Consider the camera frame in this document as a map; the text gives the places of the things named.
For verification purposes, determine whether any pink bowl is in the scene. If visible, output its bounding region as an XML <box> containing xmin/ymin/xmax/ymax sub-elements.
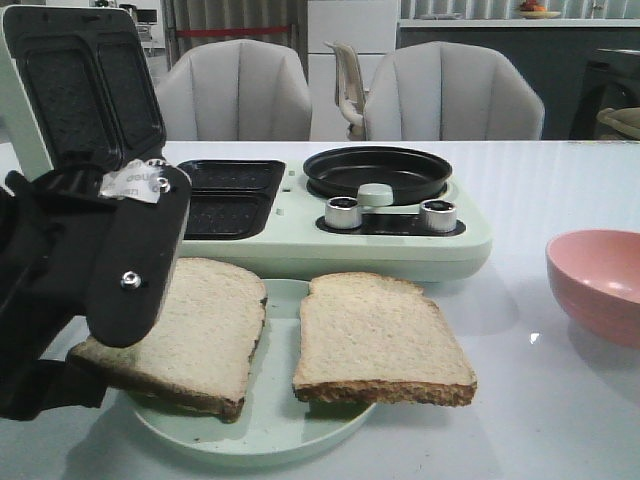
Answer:
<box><xmin>545</xmin><ymin>229</ymin><xmax>639</xmax><ymax>349</ymax></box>

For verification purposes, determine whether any mint green round plate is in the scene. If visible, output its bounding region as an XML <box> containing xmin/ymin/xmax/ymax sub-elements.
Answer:
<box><xmin>130</xmin><ymin>279</ymin><xmax>374</xmax><ymax>467</ymax></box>

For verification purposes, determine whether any white cabinet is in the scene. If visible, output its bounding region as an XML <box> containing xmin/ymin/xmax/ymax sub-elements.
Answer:
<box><xmin>307</xmin><ymin>1</ymin><xmax>400</xmax><ymax>141</ymax></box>

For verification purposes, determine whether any bread slice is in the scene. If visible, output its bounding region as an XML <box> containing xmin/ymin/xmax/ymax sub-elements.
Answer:
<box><xmin>293</xmin><ymin>272</ymin><xmax>477</xmax><ymax>407</ymax></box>
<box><xmin>68</xmin><ymin>258</ymin><xmax>267</xmax><ymax>423</ymax></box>

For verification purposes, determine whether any dark counter with white top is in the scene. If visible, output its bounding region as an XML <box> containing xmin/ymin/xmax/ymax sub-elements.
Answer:
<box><xmin>397</xmin><ymin>19</ymin><xmax>639</xmax><ymax>140</ymax></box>

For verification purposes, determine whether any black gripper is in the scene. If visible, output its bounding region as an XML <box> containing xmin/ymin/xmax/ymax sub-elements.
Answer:
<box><xmin>1</xmin><ymin>159</ymin><xmax>191</xmax><ymax>421</ymax></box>

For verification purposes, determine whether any mint green breakfast maker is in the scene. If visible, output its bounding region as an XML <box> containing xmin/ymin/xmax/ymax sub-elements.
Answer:
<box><xmin>1</xmin><ymin>5</ymin><xmax>492</xmax><ymax>282</ymax></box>

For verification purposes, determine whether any black round frying pan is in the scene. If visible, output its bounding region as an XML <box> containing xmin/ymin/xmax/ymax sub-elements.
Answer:
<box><xmin>303</xmin><ymin>146</ymin><xmax>453</xmax><ymax>206</ymax></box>

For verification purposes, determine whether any grey upholstered chair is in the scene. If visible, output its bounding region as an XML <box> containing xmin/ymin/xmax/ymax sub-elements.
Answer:
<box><xmin>364</xmin><ymin>41</ymin><xmax>545</xmax><ymax>141</ymax></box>
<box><xmin>156</xmin><ymin>39</ymin><xmax>312</xmax><ymax>141</ymax></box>

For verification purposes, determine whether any left grey upholstered chair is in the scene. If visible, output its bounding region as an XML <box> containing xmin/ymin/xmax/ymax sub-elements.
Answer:
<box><xmin>156</xmin><ymin>39</ymin><xmax>312</xmax><ymax>141</ymax></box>

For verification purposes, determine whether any right grey upholstered chair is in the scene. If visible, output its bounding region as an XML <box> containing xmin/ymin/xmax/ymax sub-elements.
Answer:
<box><xmin>364</xmin><ymin>41</ymin><xmax>545</xmax><ymax>141</ymax></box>

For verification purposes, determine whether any beige office chair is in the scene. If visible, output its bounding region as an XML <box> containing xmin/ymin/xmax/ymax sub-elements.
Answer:
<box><xmin>325</xmin><ymin>42</ymin><xmax>367</xmax><ymax>141</ymax></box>

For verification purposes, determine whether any fruit bowl on counter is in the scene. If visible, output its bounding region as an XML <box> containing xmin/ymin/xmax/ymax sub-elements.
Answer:
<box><xmin>516</xmin><ymin>0</ymin><xmax>561</xmax><ymax>19</ymax></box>

